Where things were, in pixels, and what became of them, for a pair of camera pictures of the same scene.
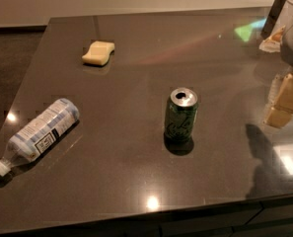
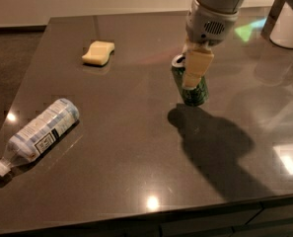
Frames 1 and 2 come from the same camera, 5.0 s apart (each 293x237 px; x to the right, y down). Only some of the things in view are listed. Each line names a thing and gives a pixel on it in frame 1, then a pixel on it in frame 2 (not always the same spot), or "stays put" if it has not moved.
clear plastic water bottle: x=35 y=137 stays put
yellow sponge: x=99 y=52 stays put
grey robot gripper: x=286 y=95 → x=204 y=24
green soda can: x=181 y=114 → x=193 y=97
